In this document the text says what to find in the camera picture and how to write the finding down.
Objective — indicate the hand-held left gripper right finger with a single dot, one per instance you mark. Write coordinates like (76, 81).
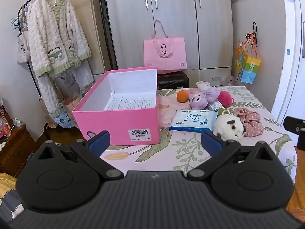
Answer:
(211, 144)

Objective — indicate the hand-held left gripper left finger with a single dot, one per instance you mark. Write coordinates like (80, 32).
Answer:
(100, 140)

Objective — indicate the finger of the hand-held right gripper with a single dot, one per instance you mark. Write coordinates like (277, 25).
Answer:
(294, 124)

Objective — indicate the white panda plush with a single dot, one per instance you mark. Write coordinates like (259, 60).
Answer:
(226, 127)

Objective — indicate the pink cardboard box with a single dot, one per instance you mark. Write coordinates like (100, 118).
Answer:
(119, 124)

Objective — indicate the blue white wet wipes pack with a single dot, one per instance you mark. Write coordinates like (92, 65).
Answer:
(190, 120)

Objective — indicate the green round soft pad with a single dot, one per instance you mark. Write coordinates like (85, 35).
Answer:
(220, 112)

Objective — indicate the white printed packet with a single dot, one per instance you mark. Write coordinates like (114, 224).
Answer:
(214, 106)

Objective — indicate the pink floral scrunchie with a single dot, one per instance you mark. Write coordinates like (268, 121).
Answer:
(252, 124)

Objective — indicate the purple plush toy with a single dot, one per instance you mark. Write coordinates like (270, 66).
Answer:
(200, 99)

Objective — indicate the pink pompom ball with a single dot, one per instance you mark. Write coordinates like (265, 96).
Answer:
(225, 99)

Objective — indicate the orange ball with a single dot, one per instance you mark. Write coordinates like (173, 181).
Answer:
(182, 96)

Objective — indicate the white fluffy plush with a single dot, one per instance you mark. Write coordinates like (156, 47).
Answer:
(202, 85)

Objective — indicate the blue white plastic bag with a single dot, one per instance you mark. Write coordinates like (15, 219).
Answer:
(63, 120)

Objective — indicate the brown paper bag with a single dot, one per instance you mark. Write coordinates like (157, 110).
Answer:
(71, 103)

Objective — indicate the printed paper sheet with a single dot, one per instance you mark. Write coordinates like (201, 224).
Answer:
(133, 101)

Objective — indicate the white refrigerator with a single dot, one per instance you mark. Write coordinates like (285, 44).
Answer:
(290, 64)

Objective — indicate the colourful gift bag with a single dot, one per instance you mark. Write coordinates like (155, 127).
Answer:
(249, 69)

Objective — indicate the black suitcase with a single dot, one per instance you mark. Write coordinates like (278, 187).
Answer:
(171, 81)

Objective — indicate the wooden nightstand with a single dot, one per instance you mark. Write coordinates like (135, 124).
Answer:
(16, 148)

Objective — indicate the printed bed quilt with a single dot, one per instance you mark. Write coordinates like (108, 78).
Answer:
(7, 183)

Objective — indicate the pink tote bag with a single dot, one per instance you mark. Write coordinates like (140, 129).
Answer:
(164, 52)

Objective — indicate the white fleece jacket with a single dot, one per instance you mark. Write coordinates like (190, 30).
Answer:
(54, 33)

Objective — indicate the white canvas tote bag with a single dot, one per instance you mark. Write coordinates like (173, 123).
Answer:
(22, 52)

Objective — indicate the grey wardrobe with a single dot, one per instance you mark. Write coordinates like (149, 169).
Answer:
(174, 16)

